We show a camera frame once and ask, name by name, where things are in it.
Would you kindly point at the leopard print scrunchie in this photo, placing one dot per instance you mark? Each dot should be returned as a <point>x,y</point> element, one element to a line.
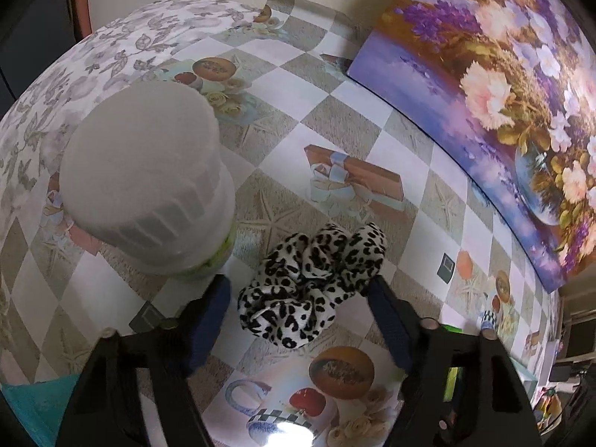
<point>298,286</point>

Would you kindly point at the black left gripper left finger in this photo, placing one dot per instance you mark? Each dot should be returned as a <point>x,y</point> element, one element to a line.
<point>105,407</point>

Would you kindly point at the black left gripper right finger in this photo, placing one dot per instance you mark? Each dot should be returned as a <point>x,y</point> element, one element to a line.
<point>459,389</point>

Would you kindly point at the green tissue pack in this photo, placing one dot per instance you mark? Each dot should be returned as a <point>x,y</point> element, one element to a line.
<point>453,371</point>

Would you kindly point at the patterned tablecloth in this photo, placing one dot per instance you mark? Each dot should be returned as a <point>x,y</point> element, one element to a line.
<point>304,145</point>

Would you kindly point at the cluttered side shelf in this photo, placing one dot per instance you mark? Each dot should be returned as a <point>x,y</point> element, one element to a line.
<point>566,395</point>

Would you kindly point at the floral canvas painting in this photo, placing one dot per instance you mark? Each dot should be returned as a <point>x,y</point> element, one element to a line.
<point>507,89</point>

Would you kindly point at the white teal-edged tray box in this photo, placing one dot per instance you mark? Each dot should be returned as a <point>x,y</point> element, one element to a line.
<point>527,378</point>

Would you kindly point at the white green pill bottle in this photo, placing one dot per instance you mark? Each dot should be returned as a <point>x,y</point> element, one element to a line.
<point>143,173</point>

